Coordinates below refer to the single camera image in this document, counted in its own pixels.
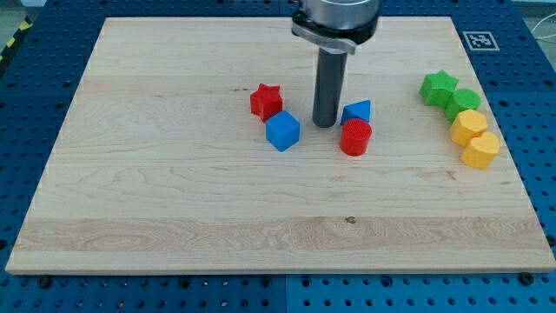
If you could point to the red cylinder block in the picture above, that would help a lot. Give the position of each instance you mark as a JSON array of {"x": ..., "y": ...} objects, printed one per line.
[{"x": 355, "y": 136}]

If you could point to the blue cube block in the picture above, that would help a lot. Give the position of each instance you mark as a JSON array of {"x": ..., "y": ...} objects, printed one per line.
[{"x": 283, "y": 130}]

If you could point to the red star block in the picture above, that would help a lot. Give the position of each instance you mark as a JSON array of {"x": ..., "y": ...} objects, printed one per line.
[{"x": 266, "y": 101}]

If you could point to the light wooden board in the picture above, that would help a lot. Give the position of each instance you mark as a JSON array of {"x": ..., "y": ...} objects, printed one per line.
[{"x": 160, "y": 168}]

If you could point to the blue triangle block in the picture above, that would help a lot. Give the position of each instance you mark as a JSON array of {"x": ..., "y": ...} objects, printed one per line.
[{"x": 361, "y": 110}]

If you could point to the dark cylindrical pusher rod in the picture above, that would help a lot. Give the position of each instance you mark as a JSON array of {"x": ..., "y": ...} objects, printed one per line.
[{"x": 328, "y": 84}]

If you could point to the green star block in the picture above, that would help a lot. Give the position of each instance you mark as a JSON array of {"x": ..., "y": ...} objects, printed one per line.
[{"x": 437, "y": 88}]

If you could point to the green cylinder block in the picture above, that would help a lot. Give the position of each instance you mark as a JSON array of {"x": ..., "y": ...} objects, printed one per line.
[{"x": 460, "y": 100}]

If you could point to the yellow hexagon block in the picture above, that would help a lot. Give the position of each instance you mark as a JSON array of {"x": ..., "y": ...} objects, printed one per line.
[{"x": 467, "y": 125}]

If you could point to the yellow heart block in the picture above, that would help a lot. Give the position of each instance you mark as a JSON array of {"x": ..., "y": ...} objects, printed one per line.
[{"x": 481, "y": 151}]

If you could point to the white fiducial marker tag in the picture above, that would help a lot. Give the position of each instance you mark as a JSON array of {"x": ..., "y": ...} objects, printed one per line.
[{"x": 480, "y": 40}]

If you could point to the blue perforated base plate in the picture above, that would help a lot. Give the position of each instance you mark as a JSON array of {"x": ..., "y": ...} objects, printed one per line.
[{"x": 41, "y": 78}]

